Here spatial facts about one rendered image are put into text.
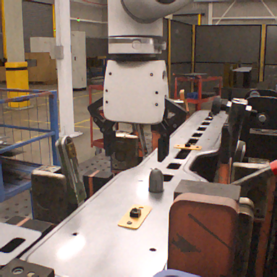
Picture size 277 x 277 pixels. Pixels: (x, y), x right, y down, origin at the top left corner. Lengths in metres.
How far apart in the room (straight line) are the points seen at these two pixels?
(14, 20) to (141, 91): 7.77
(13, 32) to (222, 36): 4.98
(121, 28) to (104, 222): 0.32
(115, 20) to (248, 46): 8.08
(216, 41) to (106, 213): 8.20
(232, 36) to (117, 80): 8.14
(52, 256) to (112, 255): 0.09
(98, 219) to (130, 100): 0.22
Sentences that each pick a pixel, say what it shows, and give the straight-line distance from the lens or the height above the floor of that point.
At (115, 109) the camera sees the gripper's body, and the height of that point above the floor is 1.19.
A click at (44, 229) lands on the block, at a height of 0.98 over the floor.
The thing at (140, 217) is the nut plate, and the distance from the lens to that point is 0.59.
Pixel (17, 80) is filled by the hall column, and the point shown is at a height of 0.69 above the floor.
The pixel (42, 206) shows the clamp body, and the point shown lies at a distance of 0.74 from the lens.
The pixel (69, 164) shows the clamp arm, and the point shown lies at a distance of 0.67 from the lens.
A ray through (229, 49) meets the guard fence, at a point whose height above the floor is 1.39.
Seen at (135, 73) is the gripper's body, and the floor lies 1.25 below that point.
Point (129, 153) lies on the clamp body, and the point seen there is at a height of 0.99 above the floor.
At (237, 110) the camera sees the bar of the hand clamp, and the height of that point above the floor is 1.20.
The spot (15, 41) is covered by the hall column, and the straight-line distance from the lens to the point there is 8.20.
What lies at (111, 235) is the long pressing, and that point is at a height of 1.00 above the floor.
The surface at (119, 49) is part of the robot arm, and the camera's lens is 0.50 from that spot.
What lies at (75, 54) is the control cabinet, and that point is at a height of 1.23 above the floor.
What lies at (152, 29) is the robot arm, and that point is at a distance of 0.50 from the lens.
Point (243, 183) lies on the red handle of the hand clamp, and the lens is 0.53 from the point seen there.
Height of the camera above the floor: 1.28
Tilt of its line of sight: 15 degrees down
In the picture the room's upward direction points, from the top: straight up
